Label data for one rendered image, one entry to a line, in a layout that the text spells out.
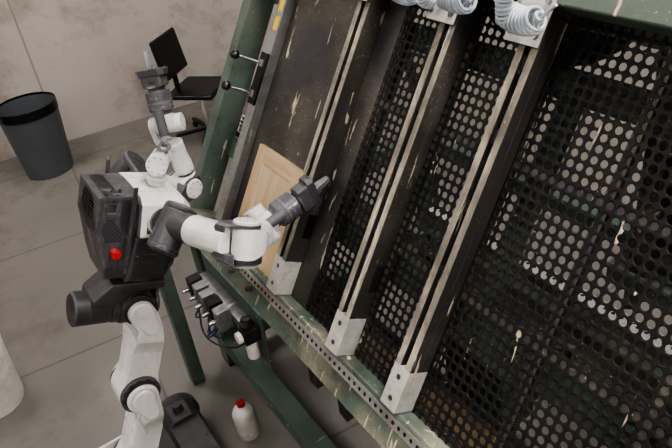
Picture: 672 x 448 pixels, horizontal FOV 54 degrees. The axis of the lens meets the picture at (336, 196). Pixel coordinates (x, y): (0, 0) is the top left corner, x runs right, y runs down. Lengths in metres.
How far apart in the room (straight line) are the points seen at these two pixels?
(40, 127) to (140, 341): 3.31
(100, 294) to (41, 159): 3.41
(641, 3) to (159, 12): 4.99
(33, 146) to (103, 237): 3.46
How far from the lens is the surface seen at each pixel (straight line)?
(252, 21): 2.72
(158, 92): 2.39
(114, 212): 2.06
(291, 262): 2.22
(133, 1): 6.00
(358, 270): 1.93
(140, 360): 2.43
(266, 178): 2.44
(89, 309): 2.25
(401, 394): 1.82
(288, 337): 2.23
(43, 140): 5.49
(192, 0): 6.12
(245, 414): 2.94
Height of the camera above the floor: 2.35
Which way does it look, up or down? 32 degrees down
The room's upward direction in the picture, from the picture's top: 8 degrees counter-clockwise
